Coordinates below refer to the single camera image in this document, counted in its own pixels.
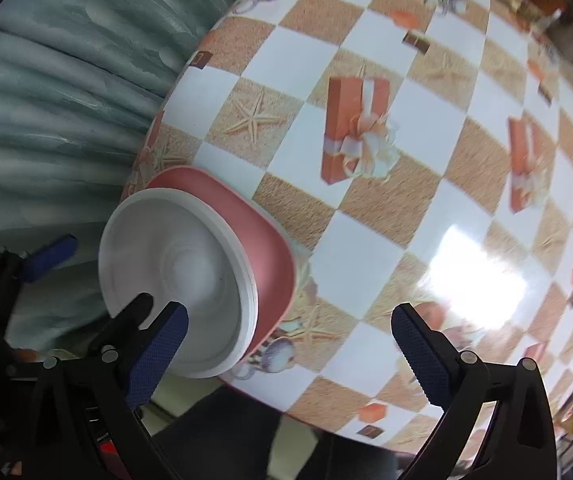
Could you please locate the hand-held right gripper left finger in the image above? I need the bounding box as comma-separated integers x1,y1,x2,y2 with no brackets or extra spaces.
0,302,190,480

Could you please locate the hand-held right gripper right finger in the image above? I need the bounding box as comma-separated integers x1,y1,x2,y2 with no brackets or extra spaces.
391,303,561,480

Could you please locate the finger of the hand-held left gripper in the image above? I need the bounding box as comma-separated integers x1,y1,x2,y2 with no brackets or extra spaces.
89,292,154,357
0,234,80,322

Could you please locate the pink plate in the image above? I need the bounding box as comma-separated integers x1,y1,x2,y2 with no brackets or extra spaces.
144,165,297,356

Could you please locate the checkered printed tablecloth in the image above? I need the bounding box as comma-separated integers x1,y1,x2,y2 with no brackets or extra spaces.
119,0,573,453

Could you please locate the grey-green curtain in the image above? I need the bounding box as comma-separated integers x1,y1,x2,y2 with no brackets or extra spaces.
0,0,337,351

